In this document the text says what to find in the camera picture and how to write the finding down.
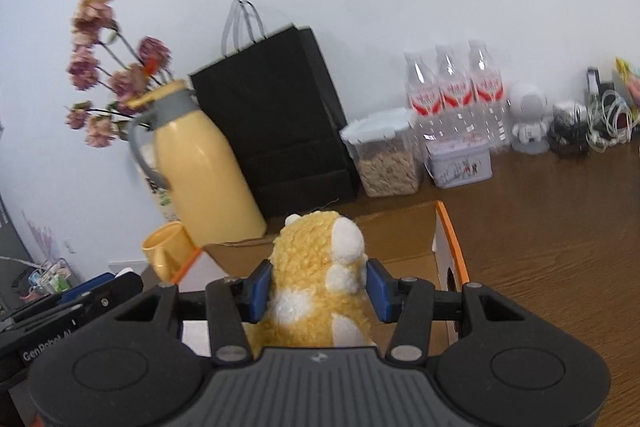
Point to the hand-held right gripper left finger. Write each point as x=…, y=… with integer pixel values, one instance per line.
x=260, y=292

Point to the purple flower wall sticker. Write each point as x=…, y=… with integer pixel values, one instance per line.
x=42, y=237

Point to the dried pink flowers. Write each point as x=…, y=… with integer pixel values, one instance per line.
x=92, y=67

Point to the yellow thermos jug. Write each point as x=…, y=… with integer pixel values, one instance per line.
x=210, y=167

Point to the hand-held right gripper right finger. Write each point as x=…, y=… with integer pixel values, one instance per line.
x=377, y=292

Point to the black paper bag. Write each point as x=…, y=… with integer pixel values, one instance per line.
x=280, y=107

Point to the white milk carton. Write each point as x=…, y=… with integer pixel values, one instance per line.
x=160, y=197

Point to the storage rack with items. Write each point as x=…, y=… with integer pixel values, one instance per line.
x=45, y=279

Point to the small printed tin box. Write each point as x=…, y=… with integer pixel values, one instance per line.
x=457, y=164

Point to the clear food container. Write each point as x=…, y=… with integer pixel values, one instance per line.
x=387, y=157

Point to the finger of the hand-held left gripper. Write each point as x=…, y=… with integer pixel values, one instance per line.
x=102, y=284

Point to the yellow green packet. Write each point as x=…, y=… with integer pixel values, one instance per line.
x=625, y=74

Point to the yellow plush toy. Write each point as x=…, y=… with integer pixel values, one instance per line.
x=310, y=257

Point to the white robot toy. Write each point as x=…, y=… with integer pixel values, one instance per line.
x=527, y=107

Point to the clear water bottle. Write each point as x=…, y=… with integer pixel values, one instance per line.
x=454, y=92
x=424, y=99
x=487, y=92

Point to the white wall socket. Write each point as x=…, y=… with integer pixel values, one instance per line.
x=70, y=248

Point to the orange cardboard box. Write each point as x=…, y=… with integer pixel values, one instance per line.
x=400, y=237

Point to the yellow mug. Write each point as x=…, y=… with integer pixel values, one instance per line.
x=167, y=249

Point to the dark grey cabinet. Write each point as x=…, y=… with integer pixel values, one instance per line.
x=7, y=252

